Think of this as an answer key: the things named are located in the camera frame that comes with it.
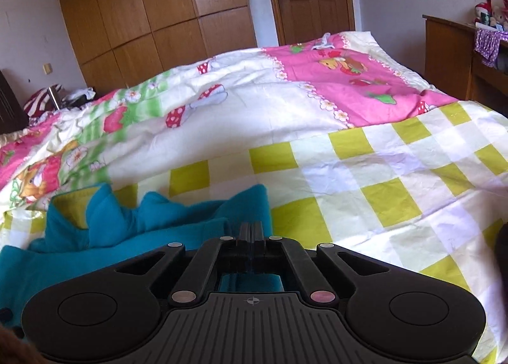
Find dark wooden headboard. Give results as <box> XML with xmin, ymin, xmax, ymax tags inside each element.
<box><xmin>0</xmin><ymin>69</ymin><xmax>29</xmax><ymax>132</ymax></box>

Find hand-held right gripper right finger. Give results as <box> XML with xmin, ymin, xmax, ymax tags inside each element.
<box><xmin>252</xmin><ymin>222</ymin><xmax>391</xmax><ymax>305</ymax></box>

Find teal fleece sweater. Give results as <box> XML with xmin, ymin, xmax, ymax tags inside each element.
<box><xmin>0</xmin><ymin>183</ymin><xmax>286</xmax><ymax>345</ymax></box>

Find wooden wardrobe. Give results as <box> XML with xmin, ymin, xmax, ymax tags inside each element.
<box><xmin>51</xmin><ymin>0</ymin><xmax>258</xmax><ymax>89</ymax></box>

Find white plastic bag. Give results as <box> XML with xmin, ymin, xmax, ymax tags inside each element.
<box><xmin>63</xmin><ymin>87</ymin><xmax>97</xmax><ymax>106</ymax></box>

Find purple patterned cloth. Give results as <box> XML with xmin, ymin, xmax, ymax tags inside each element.
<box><xmin>474</xmin><ymin>28</ymin><xmax>508</xmax><ymax>68</ymax></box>

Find red white striped pillow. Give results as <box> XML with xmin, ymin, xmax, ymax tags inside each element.
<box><xmin>23</xmin><ymin>85</ymin><xmax>66</xmax><ymax>118</ymax></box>

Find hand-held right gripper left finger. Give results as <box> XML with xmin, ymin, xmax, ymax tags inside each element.
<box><xmin>115</xmin><ymin>222</ymin><xmax>252</xmax><ymax>305</ymax></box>

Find yellow checkered bed sheet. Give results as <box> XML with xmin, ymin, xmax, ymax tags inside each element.
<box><xmin>0</xmin><ymin>100</ymin><xmax>508</xmax><ymax>364</ymax></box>

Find wooden desk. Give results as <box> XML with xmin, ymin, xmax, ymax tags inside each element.
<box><xmin>422</xmin><ymin>14</ymin><xmax>508</xmax><ymax>114</ymax></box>

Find pink cartoon printed duvet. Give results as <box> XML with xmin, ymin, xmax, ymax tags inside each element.
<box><xmin>0</xmin><ymin>30</ymin><xmax>461</xmax><ymax>214</ymax></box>

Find small white cloth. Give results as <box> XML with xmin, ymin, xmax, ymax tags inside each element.
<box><xmin>311</xmin><ymin>32</ymin><xmax>335</xmax><ymax>51</ymax></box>

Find plush toys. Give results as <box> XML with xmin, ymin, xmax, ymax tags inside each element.
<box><xmin>473</xmin><ymin>0</ymin><xmax>508</xmax><ymax>31</ymax></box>

